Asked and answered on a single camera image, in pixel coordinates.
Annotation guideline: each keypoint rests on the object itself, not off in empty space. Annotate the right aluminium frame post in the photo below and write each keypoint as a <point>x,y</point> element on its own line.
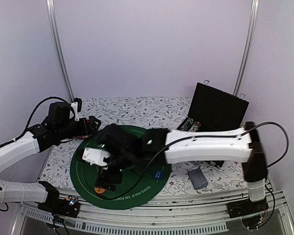
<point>248,43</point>

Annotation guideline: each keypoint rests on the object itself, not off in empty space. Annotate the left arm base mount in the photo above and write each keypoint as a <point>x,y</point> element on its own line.
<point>68,206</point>

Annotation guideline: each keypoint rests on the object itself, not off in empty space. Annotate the aluminium frame post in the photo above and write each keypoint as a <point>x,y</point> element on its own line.
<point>248,43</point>
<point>58,48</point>

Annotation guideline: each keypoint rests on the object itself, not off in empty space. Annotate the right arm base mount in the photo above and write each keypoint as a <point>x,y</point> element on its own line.
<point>255,212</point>

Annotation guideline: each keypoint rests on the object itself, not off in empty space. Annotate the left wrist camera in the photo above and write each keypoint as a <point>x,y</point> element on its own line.
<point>76,108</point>

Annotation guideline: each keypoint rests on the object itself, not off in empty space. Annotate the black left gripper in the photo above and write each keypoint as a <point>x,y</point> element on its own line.
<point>92,129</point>

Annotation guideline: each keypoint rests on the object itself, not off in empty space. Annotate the blue playing card deck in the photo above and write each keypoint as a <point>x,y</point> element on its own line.
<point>198,179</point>

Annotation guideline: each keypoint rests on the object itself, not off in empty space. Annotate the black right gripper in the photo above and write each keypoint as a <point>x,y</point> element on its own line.
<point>115,178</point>

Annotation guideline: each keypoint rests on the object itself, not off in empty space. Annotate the round green poker mat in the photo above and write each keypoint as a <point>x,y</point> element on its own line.
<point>137,187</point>

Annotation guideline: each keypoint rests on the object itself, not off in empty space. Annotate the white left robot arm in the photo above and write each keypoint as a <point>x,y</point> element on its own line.
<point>13,151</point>

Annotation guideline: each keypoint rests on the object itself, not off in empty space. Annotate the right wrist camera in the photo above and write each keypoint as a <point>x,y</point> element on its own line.
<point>95,156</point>

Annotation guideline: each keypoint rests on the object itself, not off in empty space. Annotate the blue small blind button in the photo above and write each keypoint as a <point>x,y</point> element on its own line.
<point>158,175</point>

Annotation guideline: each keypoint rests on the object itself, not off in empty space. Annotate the left aluminium frame post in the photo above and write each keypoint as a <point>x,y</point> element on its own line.
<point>58,48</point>

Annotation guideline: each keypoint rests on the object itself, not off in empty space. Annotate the orange big blind button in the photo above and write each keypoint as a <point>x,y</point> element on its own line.
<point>100,190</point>

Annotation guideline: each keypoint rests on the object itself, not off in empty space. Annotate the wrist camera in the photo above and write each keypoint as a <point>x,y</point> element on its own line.
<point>95,156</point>
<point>76,108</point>

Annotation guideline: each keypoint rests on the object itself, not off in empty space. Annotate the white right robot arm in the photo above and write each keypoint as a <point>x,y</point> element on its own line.
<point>160,146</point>

